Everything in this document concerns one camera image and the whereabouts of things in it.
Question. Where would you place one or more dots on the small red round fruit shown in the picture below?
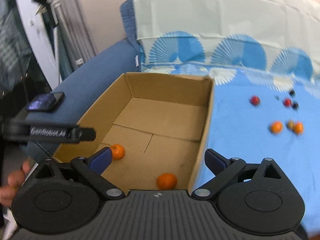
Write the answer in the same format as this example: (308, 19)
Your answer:
(287, 102)

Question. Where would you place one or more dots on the black smartphone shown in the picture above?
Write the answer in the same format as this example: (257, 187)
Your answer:
(45, 102)

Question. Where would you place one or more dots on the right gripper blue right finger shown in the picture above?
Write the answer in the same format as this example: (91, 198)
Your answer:
(226, 173)

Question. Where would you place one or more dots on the blue white fan-pattern cloth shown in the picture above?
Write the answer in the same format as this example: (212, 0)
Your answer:
(248, 47)

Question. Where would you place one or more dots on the white door frame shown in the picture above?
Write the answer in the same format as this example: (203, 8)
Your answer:
(38, 39)

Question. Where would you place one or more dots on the red cherry tomato with stem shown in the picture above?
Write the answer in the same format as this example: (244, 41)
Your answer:
(255, 101)

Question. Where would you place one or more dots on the brown cardboard box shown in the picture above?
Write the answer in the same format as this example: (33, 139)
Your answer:
(161, 120)

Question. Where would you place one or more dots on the small tan fruit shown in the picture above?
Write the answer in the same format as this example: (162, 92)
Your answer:
(290, 124)

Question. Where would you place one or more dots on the orange tangerine with stem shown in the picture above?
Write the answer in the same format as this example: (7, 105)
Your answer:
(118, 152)

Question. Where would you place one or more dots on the person's left hand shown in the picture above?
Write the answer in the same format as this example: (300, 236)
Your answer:
(15, 181)

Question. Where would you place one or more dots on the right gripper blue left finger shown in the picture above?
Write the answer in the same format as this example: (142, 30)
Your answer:
(90, 170)

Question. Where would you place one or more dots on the grey curtain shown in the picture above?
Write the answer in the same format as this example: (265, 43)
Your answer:
(79, 41)

